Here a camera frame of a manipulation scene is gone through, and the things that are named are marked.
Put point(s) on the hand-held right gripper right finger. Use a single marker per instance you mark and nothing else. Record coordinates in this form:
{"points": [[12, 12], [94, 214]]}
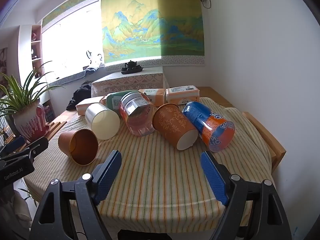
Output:
{"points": [[215, 177]]}

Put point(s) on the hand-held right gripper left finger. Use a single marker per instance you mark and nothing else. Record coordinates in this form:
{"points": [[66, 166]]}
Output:
{"points": [[106, 177]]}

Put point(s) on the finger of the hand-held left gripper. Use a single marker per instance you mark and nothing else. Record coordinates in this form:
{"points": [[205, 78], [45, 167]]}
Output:
{"points": [[15, 143], [38, 147]]}

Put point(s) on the plain orange cup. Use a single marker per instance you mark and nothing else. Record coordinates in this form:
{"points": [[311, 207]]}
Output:
{"points": [[65, 141]]}

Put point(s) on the blue and orange printed cup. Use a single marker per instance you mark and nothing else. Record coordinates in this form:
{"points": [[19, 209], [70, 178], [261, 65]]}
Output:
{"points": [[210, 127]]}

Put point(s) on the white cup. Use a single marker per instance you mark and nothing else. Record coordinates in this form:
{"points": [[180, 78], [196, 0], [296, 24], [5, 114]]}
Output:
{"points": [[96, 111]]}

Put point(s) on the orange floral patterned cup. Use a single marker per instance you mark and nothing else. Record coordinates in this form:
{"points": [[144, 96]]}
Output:
{"points": [[170, 122]]}

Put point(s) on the wooden slatted trivet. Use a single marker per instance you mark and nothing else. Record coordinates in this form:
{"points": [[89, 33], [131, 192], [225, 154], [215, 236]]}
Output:
{"points": [[56, 128]]}

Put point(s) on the potted spider plant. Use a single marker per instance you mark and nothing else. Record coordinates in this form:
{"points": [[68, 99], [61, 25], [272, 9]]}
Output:
{"points": [[28, 120]]}

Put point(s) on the green leafy plant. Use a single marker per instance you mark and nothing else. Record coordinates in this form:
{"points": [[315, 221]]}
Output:
{"points": [[28, 193]]}

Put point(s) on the striped tablecloth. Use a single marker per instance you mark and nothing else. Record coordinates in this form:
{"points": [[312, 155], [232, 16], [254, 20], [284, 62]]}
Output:
{"points": [[155, 175]]}

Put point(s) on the orange tissue pack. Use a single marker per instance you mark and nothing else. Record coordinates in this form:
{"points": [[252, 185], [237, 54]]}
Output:
{"points": [[83, 106], [155, 96], [182, 93]]}

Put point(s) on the black cloth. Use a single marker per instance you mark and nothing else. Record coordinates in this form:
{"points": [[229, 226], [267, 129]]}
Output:
{"points": [[81, 95]]}

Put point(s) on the clear plastic jar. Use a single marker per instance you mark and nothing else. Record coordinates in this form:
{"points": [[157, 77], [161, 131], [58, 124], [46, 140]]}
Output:
{"points": [[138, 115]]}

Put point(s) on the green bottle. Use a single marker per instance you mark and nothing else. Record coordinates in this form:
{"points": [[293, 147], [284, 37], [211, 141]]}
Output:
{"points": [[113, 101]]}

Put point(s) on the blue towel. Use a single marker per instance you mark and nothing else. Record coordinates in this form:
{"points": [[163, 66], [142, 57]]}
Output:
{"points": [[72, 76]]}

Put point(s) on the patterned cloth covered cabinet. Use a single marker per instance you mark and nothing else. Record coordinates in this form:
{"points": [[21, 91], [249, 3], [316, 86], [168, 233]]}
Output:
{"points": [[130, 83]]}

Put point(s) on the small desk clock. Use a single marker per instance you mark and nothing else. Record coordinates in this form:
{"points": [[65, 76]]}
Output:
{"points": [[89, 55]]}

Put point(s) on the black tea tray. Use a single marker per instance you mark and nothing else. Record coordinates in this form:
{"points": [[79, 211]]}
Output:
{"points": [[132, 71]]}

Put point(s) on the black teapot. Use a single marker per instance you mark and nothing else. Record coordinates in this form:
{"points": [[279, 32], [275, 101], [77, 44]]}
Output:
{"points": [[130, 65]]}

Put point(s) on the white wall shelf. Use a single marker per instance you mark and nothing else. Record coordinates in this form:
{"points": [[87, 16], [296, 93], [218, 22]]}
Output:
{"points": [[26, 47]]}

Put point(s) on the landscape wall hanging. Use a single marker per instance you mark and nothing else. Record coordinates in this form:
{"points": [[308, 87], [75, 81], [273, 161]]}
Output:
{"points": [[150, 25]]}

